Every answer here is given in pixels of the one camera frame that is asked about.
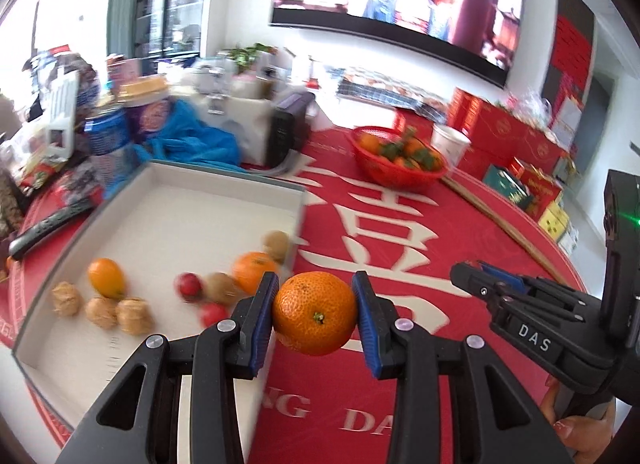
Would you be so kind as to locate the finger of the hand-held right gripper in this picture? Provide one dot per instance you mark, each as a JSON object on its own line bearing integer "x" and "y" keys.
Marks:
{"x": 472, "y": 284}
{"x": 502, "y": 275}

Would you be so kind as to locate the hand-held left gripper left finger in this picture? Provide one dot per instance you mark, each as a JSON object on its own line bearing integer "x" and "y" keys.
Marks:
{"x": 267, "y": 324}

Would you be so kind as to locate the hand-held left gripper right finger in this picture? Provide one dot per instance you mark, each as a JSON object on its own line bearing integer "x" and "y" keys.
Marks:
{"x": 367, "y": 329}

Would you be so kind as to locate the orange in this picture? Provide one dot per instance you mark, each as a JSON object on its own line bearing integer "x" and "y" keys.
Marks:
{"x": 314, "y": 311}
{"x": 250, "y": 268}
{"x": 106, "y": 276}

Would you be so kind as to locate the cherry tomato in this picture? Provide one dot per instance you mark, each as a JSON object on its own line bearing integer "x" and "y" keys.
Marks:
{"x": 214, "y": 314}
{"x": 189, "y": 286}

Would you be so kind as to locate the kiwi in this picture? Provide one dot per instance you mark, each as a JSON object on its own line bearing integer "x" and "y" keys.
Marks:
{"x": 276, "y": 244}
{"x": 220, "y": 288}

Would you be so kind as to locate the walnut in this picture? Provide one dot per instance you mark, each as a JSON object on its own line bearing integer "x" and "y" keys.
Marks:
{"x": 66, "y": 298}
{"x": 101, "y": 311}
{"x": 134, "y": 316}

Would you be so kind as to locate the white shallow box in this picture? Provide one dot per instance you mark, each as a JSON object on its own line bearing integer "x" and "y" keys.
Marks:
{"x": 165, "y": 224}

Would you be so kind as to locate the person's right hand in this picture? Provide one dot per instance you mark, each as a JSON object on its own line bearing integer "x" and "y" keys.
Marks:
{"x": 585, "y": 436}

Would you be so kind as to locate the red printed table mat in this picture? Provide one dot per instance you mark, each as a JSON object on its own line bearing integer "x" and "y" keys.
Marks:
{"x": 450, "y": 244}

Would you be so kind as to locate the small white carton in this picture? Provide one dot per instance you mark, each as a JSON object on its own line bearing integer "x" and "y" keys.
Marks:
{"x": 567, "y": 239}

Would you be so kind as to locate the wooden back scratcher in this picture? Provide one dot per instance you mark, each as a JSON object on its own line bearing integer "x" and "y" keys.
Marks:
{"x": 477, "y": 204}

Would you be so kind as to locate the yellow carton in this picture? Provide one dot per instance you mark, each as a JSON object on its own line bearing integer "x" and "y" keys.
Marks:
{"x": 554, "y": 219}

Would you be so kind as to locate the dark green gift bag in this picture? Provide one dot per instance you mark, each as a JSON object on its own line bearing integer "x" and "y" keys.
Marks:
{"x": 510, "y": 186}

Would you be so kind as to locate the red plastic mesh basket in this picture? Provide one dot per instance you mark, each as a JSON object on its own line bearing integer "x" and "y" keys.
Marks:
{"x": 400, "y": 179}

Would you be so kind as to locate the white leaf-print paper cup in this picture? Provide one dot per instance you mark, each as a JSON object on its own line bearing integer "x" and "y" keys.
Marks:
{"x": 450, "y": 146}

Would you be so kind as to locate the clear wrapped gift basket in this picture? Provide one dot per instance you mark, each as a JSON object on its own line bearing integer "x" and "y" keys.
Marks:
{"x": 525, "y": 105}

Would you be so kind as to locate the pile of leafy mandarins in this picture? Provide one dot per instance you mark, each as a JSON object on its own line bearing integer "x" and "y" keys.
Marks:
{"x": 372, "y": 143}

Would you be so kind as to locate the blue plastic bag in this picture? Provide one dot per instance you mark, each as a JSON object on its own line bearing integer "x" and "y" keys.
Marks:
{"x": 200, "y": 144}

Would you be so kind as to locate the white appliance box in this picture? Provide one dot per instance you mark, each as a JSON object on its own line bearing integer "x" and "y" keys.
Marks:
{"x": 247, "y": 119}

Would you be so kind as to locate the dark plaid cloth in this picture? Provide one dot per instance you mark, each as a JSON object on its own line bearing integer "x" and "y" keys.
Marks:
{"x": 390, "y": 91}

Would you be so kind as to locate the black remote control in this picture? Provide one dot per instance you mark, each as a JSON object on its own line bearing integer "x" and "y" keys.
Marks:
{"x": 50, "y": 231}

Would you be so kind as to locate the purple paper cup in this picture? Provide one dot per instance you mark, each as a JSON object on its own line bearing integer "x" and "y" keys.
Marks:
{"x": 150, "y": 118}

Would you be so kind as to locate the blue tin can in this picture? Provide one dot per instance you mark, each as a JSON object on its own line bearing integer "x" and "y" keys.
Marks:
{"x": 107, "y": 131}

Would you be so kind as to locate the cake in plastic cup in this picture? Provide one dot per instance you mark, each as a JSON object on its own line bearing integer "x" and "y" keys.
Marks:
{"x": 145, "y": 89}

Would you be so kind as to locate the green potted plant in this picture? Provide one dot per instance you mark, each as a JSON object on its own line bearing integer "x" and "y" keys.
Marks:
{"x": 247, "y": 54}

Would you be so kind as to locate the white plastic rack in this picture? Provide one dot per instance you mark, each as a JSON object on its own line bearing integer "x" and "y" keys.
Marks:
{"x": 62, "y": 109}

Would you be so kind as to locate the glass door cabinet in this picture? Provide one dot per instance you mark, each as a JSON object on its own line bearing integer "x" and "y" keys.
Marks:
{"x": 160, "y": 4}

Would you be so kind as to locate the wall calendar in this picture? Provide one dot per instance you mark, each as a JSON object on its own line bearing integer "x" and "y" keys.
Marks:
{"x": 567, "y": 116}

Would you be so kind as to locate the red wall decoration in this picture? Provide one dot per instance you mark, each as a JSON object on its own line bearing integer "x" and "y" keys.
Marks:
{"x": 570, "y": 49}

